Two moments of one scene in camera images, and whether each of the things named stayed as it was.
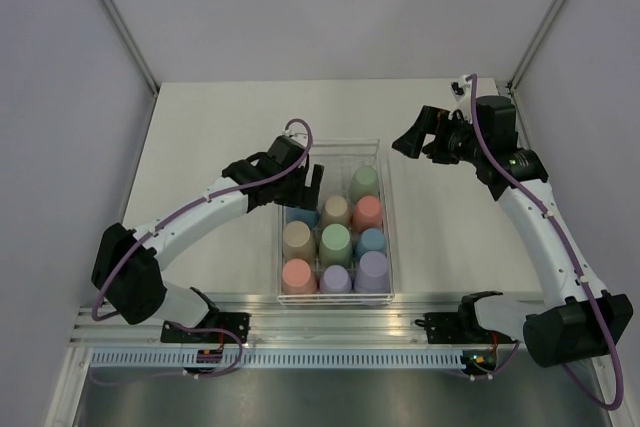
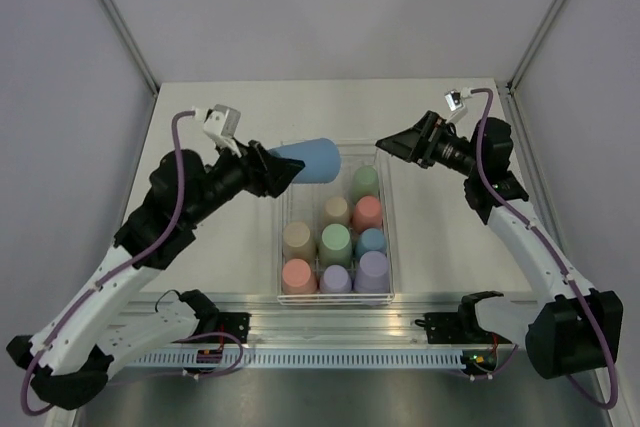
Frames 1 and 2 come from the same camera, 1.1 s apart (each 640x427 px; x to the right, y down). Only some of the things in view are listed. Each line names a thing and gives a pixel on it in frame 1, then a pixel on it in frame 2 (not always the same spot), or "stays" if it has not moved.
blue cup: x=310 y=217 → x=320 y=157
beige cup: x=298 y=242 stays
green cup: x=335 y=246 stays
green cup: x=365 y=182 stays
